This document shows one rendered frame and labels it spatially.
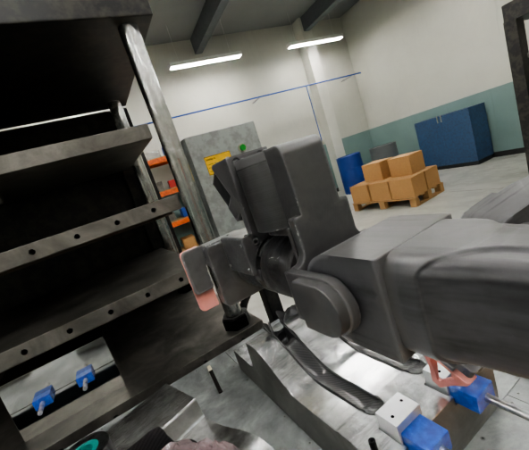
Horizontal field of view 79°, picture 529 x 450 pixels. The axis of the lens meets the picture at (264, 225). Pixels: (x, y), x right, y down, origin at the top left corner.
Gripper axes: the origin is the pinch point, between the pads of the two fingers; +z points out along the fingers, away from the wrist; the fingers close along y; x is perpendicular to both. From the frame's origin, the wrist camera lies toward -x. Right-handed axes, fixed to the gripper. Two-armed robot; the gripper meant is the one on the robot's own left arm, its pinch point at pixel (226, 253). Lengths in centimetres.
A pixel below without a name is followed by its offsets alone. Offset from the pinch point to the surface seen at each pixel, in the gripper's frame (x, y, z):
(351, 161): 34, -533, 503
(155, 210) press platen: -8, -6, 69
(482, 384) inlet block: 29.6, -23.9, -14.1
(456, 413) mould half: 33.6, -20.4, -11.3
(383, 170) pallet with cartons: 55, -419, 327
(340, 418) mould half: 31.1, -7.6, -1.1
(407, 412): 28.2, -12.6, -10.3
